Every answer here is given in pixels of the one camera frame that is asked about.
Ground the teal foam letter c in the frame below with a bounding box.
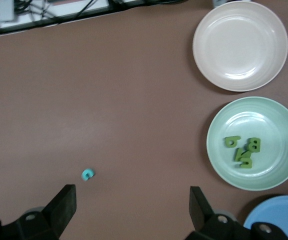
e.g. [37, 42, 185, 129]
[81, 168, 95, 181]

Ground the light green plate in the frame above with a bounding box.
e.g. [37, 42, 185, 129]
[206, 96, 288, 192]

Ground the green foam letter N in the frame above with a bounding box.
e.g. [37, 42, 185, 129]
[234, 147, 251, 162]

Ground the black looped cable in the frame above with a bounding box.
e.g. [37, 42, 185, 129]
[68, 0, 97, 20]

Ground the blue plate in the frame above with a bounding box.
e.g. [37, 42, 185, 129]
[243, 195, 288, 240]

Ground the beige plate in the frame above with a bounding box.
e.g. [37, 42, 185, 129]
[193, 1, 288, 92]

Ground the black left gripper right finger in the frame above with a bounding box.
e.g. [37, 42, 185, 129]
[185, 186, 288, 240]

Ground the light grey box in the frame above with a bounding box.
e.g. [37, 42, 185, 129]
[0, 0, 16, 23]

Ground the black table edge rail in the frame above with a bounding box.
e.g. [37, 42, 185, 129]
[0, 0, 147, 39]

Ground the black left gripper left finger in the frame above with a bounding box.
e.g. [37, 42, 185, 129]
[0, 184, 77, 240]

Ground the brown table cover sheet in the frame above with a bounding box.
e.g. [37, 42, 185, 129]
[0, 0, 288, 240]

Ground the green foam letter b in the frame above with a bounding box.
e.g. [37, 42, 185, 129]
[245, 137, 262, 153]
[224, 135, 241, 149]

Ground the green foam letter u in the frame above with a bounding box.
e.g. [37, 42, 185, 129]
[239, 156, 254, 169]

